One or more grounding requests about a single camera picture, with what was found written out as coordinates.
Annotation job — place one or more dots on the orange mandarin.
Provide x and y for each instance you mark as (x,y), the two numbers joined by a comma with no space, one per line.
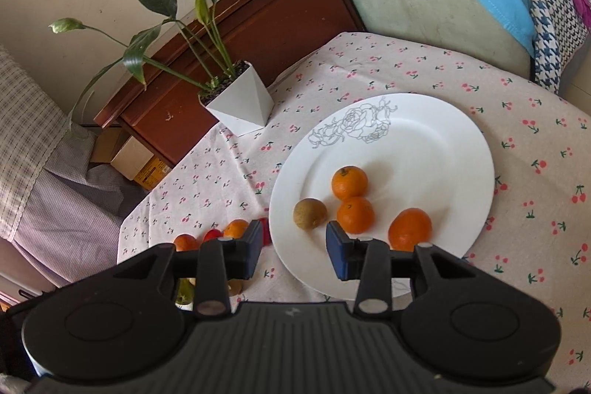
(235,229)

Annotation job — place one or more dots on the orange mandarin upper plate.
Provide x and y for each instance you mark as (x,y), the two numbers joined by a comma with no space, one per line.
(349,182)

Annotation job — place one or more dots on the orange mandarin plate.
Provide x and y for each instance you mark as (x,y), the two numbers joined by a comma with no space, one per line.
(356,215)
(349,182)
(411,227)

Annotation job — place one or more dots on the brown longan fruit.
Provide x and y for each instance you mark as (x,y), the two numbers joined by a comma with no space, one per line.
(309,213)

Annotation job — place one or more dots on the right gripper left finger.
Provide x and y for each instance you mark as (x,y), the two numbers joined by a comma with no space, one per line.
(216,262)

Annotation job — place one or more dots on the cardboard box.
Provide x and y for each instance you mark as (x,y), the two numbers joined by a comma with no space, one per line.
(114,146)

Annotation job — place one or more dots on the pale green sofa cushion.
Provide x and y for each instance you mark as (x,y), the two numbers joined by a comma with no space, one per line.
(465,26)

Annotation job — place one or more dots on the dark red wooden headboard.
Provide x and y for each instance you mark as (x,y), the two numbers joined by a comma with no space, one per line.
(165,115)

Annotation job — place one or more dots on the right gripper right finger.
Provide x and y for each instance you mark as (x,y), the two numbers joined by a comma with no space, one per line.
(373,263)

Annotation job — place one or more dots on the green jujube fruit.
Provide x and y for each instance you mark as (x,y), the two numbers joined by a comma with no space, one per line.
(184,292)

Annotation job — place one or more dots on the white plate with rose drawing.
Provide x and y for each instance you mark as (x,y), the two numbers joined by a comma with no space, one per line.
(418,152)

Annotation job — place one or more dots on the orange mandarin cloth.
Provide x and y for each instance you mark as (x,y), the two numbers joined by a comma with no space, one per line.
(186,242)

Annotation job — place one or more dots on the cherry print tablecloth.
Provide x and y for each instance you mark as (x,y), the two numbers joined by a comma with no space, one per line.
(536,236)

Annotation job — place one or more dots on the orange mandarin middle plate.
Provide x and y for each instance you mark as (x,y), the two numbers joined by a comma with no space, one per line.
(356,215)

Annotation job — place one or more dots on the red cherry tomato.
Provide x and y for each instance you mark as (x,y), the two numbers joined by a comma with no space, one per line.
(212,234)

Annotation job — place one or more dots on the orange mandarin right plate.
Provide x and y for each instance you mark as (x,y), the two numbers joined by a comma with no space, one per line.
(411,227)

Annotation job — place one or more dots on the white geometric plant pot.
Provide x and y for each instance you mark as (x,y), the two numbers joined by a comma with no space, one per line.
(242,105)

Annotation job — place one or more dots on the houndstooth blanket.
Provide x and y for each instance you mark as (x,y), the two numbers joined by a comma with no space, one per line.
(560,36)

